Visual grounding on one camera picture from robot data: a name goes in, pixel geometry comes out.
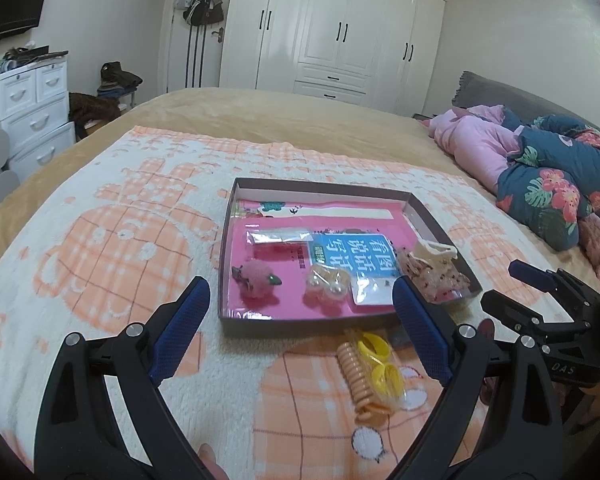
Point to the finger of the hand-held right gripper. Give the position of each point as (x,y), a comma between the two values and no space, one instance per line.
(517,312)
(530,272)

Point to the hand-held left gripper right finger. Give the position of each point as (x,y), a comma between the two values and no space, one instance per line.
(422,330)

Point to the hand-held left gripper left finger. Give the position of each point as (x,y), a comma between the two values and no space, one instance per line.
(180,330)

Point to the dark red hair clip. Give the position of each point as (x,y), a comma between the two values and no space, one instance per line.
(486,331)

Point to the speckled clear hair clip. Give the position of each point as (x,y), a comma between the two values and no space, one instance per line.
(447,285)
(412,267)

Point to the yellow hair clip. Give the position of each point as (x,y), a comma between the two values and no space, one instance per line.
(380,375)

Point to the cream hair claw clip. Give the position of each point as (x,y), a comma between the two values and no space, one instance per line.
(432,252)

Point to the pink fluffy hair clip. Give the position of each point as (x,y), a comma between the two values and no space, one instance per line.
(257,280)

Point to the clear pearl hair clip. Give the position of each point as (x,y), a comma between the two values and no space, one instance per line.
(327,285)

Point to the clear plastic packet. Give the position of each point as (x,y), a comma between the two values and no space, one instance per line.
(279,236)

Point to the shallow cardboard box tray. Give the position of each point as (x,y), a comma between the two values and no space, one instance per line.
(330,187)

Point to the person's left hand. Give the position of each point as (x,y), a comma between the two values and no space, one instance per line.
(211,462)

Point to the pink fluffy cloth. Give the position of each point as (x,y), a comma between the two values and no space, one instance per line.
(594,245)

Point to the blue floral quilt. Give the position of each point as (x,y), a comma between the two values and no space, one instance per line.
(545,195)

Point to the orange checked fleece blanket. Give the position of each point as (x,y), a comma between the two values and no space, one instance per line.
(105,240)

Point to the pink clothing bundle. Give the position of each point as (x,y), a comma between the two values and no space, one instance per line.
(475,145)

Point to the dark brown garment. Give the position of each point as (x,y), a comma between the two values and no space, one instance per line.
(92,110)

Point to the tan bed sheet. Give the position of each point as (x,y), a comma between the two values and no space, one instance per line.
(280,110)

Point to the white drawer cabinet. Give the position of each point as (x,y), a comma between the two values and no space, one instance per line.
(35,120)

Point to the dark folded clothes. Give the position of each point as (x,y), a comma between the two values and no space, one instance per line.
(120,77)

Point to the white door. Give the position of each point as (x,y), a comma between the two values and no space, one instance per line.
(177,55)

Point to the black flat device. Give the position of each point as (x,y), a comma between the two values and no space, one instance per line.
(35,55)

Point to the white wardrobe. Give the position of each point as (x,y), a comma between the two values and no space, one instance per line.
(330,25)

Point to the black hanging handbag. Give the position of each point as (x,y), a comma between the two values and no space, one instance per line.
(205,7)

